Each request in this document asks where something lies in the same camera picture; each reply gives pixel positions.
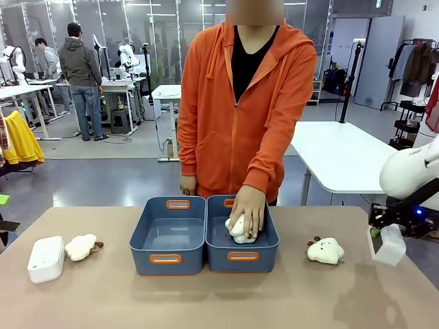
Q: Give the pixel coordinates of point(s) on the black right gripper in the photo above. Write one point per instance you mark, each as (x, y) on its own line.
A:
(394, 214)

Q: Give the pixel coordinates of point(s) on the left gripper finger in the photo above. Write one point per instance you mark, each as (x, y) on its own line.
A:
(4, 200)
(10, 226)

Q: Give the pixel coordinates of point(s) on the white sheep plush toy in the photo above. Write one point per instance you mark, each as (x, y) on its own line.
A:
(326, 252)
(240, 234)
(81, 247)

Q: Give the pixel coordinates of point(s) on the person's right forearm orange sleeve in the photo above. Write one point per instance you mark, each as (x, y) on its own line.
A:
(188, 150)

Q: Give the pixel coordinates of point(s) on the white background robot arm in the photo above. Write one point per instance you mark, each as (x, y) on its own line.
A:
(127, 58)
(15, 65)

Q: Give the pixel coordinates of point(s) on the person's left forearm orange sleeve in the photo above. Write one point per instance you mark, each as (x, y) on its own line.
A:
(274, 157)

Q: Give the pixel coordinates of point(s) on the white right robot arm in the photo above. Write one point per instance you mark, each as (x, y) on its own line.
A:
(408, 171)

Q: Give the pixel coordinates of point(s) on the person's left hand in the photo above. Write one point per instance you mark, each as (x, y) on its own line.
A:
(248, 205)

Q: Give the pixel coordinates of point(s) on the person's right hand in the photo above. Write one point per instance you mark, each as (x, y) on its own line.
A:
(188, 185)

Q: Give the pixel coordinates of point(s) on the yellow garment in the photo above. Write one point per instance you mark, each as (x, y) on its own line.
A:
(22, 140)

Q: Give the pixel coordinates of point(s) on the plaid garment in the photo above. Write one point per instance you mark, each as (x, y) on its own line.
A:
(3, 133)

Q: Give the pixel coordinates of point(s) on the large white table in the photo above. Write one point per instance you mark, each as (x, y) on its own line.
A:
(343, 154)

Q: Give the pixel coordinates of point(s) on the black rolling cart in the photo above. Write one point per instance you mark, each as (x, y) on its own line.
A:
(408, 127)

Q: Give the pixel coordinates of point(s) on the long white workbench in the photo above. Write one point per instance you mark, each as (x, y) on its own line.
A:
(24, 94)

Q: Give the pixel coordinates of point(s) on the red garment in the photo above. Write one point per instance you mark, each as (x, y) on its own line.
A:
(433, 109)

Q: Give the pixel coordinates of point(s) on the black step stool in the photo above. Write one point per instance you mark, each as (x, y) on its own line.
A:
(120, 120)

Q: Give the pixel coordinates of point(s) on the man light grey jacket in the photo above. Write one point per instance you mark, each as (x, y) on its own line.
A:
(51, 65)

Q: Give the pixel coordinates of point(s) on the man grey hoodie black cap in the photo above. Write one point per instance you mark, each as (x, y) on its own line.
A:
(80, 75)

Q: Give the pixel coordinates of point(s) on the black tripod stand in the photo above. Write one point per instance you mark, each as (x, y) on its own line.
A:
(350, 82)

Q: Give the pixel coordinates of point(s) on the black bags pile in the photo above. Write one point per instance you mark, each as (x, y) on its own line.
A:
(334, 82)

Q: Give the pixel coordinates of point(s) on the white desk with equipment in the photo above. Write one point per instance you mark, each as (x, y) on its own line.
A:
(120, 85)

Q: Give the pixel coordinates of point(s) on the black clothes rack with coats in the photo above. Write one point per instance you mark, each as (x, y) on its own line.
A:
(416, 68)

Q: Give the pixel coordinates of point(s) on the grey door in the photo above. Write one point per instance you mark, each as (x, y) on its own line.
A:
(379, 61)

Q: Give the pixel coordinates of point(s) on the small white standing desk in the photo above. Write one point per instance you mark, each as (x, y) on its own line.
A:
(168, 94)

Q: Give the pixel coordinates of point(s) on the person torso orange hoodie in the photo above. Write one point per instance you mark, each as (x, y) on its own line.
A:
(236, 113)

